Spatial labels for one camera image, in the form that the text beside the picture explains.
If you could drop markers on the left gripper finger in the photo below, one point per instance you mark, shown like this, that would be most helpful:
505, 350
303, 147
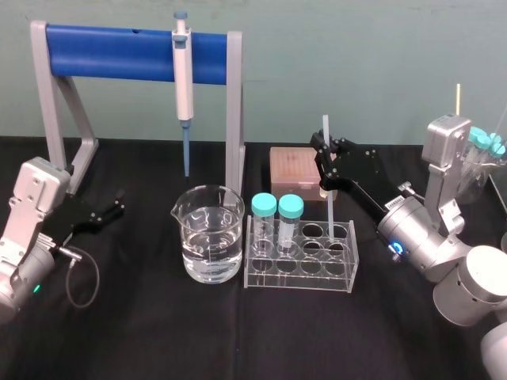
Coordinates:
114, 202
111, 217

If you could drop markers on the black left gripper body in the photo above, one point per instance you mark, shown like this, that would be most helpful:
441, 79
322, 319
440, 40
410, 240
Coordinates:
73, 215

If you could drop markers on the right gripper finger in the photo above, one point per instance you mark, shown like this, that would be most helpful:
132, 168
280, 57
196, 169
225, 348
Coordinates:
319, 152
338, 148

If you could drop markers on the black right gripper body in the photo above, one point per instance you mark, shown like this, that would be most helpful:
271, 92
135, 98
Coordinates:
364, 170

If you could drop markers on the translucent stirring rod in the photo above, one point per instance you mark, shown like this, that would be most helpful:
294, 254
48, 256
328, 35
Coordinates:
331, 217

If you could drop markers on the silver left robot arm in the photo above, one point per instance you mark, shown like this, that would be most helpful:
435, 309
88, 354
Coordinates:
24, 221

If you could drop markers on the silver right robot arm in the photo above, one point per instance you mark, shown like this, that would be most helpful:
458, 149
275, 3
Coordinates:
416, 233

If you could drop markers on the brown pipette tip box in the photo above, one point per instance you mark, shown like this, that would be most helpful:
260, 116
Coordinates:
293, 166

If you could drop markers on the clear tube with teal cap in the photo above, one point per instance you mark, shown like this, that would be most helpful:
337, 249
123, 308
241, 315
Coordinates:
498, 145
479, 137
290, 207
263, 206

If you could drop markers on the glass beaker with water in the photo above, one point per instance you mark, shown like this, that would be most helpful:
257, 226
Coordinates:
212, 253

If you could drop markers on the clear glass container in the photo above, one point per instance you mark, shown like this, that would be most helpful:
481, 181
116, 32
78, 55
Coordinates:
477, 186

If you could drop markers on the thin yellow stick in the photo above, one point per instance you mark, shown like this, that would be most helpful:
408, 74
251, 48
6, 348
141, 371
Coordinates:
458, 99

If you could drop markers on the clear acrylic tube rack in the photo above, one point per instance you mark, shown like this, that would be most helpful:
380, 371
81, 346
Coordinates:
301, 273

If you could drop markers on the black table cloth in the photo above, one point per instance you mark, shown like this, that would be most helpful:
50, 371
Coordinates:
158, 336

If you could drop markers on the white and blue pipette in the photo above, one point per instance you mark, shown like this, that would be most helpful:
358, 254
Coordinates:
183, 91

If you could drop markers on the grey stand with blue bar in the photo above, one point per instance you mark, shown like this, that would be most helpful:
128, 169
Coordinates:
111, 51

